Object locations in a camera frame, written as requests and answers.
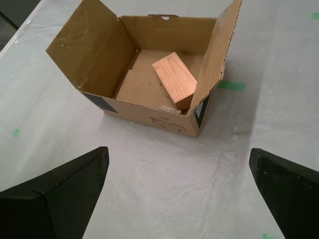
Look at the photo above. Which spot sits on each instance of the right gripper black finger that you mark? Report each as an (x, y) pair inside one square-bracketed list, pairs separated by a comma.
[(49, 206), (291, 196)]

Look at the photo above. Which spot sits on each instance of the small speckled pinkish rock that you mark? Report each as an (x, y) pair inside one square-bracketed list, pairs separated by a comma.
[(168, 109)]

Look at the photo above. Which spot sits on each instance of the brown cardboard box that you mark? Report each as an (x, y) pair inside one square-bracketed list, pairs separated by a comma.
[(149, 74)]

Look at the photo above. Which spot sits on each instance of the light wooden block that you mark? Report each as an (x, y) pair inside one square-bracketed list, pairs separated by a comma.
[(174, 79)]

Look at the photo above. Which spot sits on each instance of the white plastic table cover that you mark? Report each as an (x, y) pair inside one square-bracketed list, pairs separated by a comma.
[(159, 174)]

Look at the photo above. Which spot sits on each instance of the small green tape mark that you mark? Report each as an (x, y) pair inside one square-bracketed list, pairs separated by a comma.
[(315, 15)]

